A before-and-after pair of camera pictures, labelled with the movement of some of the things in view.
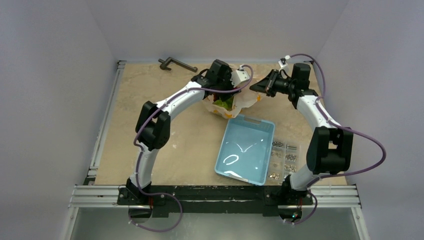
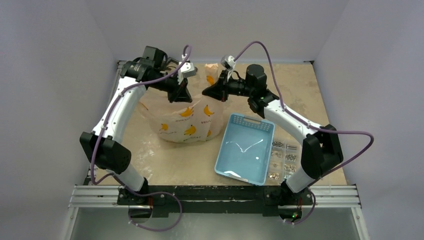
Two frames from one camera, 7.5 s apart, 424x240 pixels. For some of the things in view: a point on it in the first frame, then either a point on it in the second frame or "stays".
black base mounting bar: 190,200 stays
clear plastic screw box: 286,160 stays
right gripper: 271,85 → 223,86
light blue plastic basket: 246,151 stays
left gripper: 224,96 → 179,93
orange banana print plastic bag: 246,97 → 201,120
